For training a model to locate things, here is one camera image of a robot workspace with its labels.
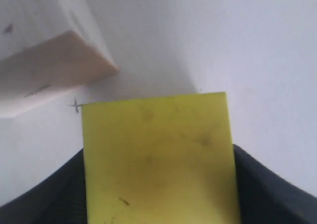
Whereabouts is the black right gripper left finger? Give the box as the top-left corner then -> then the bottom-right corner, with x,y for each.
0,150 -> 87,224

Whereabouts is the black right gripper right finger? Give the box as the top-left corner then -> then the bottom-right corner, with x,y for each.
234,145 -> 317,224

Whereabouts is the yellow cube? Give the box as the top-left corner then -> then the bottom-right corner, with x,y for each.
81,92 -> 241,224

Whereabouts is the large pale wooden cube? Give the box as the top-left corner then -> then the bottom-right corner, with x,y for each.
0,0 -> 117,118

